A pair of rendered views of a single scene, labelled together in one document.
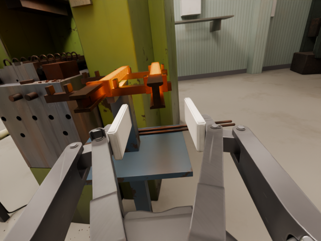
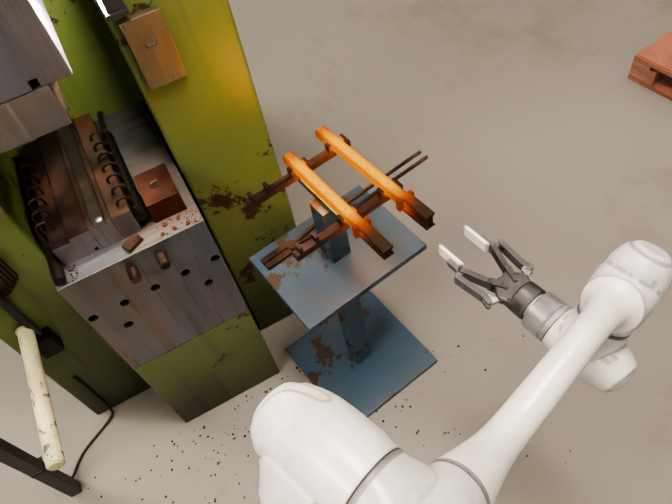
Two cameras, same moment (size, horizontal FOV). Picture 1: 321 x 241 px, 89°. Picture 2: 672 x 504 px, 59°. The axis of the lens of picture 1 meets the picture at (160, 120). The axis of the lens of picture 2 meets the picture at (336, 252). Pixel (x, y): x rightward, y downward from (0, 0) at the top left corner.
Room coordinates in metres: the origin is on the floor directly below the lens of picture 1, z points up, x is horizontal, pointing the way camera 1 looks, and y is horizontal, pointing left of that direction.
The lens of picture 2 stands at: (-0.35, 0.59, 2.02)
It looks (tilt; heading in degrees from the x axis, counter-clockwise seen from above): 54 degrees down; 331
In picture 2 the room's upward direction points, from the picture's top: 13 degrees counter-clockwise
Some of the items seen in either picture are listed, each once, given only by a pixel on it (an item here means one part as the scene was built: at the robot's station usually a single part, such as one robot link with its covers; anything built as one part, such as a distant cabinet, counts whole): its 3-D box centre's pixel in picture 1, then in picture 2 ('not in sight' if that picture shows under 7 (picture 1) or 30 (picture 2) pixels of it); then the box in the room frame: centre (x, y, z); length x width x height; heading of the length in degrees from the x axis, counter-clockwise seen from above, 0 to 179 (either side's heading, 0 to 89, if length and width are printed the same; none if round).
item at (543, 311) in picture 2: not in sight; (545, 315); (-0.07, 0.01, 0.94); 0.09 x 0.06 x 0.09; 89
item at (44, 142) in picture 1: (77, 109); (137, 232); (0.97, 0.51, 0.69); 0.56 x 0.38 x 0.45; 169
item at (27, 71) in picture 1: (51, 66); (77, 183); (0.97, 0.57, 0.96); 0.42 x 0.20 x 0.09; 169
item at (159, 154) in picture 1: (132, 149); (336, 253); (0.51, 0.12, 0.67); 0.40 x 0.30 x 0.02; 88
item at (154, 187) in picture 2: (62, 70); (159, 192); (0.79, 0.42, 0.95); 0.12 x 0.09 x 0.07; 169
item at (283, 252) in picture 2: (162, 129); (348, 206); (0.61, -0.01, 0.68); 0.60 x 0.04 x 0.01; 89
